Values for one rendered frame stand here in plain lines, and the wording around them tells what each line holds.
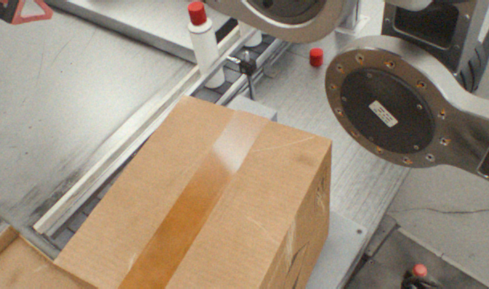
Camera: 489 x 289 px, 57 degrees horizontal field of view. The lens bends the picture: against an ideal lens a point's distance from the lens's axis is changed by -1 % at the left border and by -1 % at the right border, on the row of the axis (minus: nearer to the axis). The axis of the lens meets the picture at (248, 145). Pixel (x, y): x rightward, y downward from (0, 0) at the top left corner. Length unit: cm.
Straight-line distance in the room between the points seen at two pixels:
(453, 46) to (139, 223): 44
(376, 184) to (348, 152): 9
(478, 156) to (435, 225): 128
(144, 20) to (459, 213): 134
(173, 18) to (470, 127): 90
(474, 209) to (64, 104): 149
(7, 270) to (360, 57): 76
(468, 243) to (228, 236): 141
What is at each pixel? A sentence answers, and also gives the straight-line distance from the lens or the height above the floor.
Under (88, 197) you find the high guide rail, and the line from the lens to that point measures 84.
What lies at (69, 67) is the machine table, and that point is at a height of 83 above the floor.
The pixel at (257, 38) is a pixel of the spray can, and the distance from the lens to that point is 112.
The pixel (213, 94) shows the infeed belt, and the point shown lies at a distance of 103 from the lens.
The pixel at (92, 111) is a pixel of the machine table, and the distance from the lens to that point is 117.
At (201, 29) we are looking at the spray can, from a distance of 94.
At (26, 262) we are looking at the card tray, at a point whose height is 83.
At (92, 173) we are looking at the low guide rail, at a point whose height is 91.
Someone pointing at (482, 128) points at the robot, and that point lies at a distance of 57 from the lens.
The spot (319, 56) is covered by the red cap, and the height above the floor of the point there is 86.
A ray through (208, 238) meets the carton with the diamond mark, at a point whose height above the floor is 112.
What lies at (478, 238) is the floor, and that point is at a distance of 188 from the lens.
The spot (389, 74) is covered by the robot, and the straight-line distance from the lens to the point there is 58.
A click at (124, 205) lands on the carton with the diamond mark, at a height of 112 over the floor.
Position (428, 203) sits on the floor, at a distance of 191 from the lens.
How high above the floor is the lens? 160
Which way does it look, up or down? 51 degrees down
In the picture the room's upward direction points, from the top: 11 degrees counter-clockwise
